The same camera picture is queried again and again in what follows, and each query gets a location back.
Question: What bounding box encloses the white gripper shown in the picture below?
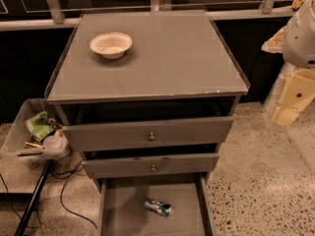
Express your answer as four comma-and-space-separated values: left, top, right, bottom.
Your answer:
261, 0, 315, 127

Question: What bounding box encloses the white paper bowl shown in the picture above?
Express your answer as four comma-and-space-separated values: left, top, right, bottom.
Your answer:
90, 32, 133, 59

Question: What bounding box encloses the blue silver redbull can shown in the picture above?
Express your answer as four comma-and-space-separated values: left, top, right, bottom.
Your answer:
144, 199, 172, 216

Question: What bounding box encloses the golden can in bin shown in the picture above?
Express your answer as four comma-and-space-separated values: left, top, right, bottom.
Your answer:
24, 142, 44, 148

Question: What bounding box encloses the grey bottom drawer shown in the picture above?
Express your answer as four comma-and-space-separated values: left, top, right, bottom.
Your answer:
98, 173, 215, 236

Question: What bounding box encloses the grey drawer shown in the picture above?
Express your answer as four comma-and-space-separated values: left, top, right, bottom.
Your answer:
98, 173, 215, 236
83, 153, 220, 179
63, 116, 233, 151

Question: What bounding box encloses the clear plastic storage bin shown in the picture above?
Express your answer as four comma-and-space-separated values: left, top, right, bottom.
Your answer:
1, 98, 71, 166

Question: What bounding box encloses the green snack bag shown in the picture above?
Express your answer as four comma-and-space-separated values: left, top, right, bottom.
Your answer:
25, 111, 54, 142

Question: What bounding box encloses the clear plastic cup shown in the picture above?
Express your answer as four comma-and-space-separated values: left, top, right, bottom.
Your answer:
43, 136, 66, 152

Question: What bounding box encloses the brass top drawer knob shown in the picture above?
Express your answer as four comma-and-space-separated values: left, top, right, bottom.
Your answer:
148, 133, 157, 142

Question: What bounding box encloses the grey drawer cabinet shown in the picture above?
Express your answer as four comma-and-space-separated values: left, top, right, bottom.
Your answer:
43, 9, 251, 236

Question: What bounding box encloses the grey top drawer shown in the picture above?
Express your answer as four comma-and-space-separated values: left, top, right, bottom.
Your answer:
63, 116, 233, 151

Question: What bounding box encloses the grey middle drawer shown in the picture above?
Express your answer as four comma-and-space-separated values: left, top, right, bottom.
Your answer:
83, 153, 220, 179

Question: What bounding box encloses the black pole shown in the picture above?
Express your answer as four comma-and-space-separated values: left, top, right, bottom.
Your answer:
14, 160, 53, 236

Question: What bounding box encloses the yellow object on railing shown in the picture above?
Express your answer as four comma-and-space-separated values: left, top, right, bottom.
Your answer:
291, 0, 306, 11

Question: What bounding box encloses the black floor cable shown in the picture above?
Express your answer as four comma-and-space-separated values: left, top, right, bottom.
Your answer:
45, 149, 98, 229

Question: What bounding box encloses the metal railing frame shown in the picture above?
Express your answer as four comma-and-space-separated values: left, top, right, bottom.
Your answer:
0, 0, 294, 31

